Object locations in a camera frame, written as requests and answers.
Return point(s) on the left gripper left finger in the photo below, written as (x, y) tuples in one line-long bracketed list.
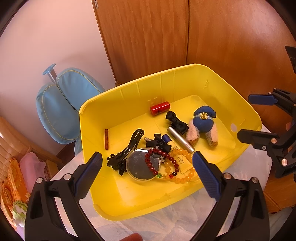
[(43, 220)]

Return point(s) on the light blue chair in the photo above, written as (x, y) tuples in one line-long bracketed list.
[(58, 103)]

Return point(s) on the wooden wardrobe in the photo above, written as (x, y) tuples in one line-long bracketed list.
[(243, 41)]

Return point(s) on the orange pillow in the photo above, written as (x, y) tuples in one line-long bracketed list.
[(13, 189)]

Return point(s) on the yellow blue glue stick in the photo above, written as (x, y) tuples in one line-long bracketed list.
[(182, 157)]

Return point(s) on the person left hand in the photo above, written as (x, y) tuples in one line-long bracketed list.
[(133, 237)]

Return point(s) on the person right hand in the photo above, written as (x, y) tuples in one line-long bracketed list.
[(288, 126)]

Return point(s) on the round compact mirror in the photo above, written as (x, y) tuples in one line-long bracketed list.
[(136, 166)]

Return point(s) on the black bow pearl hairclip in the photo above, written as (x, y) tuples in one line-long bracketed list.
[(159, 148)]

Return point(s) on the white table cloth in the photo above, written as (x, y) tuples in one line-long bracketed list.
[(181, 220)]

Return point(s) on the purple lipstick tube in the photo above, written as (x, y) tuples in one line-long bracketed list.
[(106, 139)]

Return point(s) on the yellow plastic storage bin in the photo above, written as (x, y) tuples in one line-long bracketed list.
[(108, 120)]

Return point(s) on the red cylinder lipstick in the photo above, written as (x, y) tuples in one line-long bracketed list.
[(160, 108)]

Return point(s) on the pink pillow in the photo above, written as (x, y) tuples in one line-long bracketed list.
[(32, 169)]

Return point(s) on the silver lipstick tube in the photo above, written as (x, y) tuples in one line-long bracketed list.
[(180, 140)]

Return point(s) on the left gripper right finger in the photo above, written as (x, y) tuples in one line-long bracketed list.
[(250, 222)]

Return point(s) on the black scrunchie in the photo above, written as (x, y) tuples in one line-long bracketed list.
[(177, 124)]

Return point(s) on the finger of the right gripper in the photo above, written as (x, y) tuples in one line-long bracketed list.
[(281, 149), (281, 98)]

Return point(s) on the green white plush toy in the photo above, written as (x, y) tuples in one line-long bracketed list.
[(19, 213)]

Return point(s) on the blue plush toy hat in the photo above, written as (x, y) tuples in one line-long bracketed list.
[(203, 122)]

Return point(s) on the black claw hair clip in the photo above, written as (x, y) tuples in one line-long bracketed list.
[(118, 162)]

